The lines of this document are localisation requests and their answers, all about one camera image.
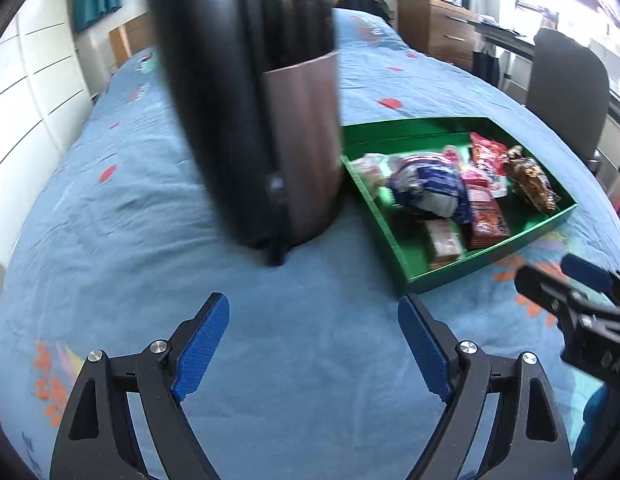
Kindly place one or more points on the blue white food packet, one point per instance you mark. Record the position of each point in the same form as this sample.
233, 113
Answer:
424, 180

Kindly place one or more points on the black and brown electric kettle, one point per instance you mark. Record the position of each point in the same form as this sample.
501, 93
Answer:
240, 110

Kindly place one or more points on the black hanging bag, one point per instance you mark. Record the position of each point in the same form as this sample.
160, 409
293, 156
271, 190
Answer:
484, 67

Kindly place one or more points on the wooden drawer cabinet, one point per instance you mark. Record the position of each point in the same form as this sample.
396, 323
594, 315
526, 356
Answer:
434, 30

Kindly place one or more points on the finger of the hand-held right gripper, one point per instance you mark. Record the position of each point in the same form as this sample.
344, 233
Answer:
587, 270
539, 285

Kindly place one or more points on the brown gold crinkled packet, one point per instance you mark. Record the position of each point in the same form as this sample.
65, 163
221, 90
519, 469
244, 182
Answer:
529, 180

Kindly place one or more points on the small red white candy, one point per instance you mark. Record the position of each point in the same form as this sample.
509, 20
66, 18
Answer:
442, 242

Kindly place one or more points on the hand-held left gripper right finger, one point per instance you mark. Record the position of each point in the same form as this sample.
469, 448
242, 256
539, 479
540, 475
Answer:
424, 350

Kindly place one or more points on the wooden headboard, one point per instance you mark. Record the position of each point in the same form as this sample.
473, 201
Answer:
132, 35

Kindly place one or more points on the white wardrobe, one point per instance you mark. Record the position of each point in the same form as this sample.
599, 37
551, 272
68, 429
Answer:
35, 85

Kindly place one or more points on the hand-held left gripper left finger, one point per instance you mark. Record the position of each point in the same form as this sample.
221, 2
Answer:
200, 355

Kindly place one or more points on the grey desk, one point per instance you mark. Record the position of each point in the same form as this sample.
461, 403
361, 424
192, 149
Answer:
504, 40

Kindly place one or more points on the grey office chair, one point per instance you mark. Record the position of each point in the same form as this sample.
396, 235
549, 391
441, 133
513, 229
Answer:
564, 90

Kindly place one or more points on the green cardboard box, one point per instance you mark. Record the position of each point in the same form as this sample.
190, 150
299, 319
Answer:
519, 207

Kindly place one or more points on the pink white wrapper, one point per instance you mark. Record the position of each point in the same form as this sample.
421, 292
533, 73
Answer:
370, 167

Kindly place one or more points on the person's right hand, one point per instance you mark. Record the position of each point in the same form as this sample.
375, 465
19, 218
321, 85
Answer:
594, 420

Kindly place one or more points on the red and white long packet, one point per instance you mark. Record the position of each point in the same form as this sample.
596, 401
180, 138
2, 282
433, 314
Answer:
487, 152

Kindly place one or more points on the black backpack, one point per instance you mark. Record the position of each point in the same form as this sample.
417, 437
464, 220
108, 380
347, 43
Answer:
365, 5

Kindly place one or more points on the dark red packet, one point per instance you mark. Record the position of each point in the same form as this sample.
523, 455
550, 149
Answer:
487, 225

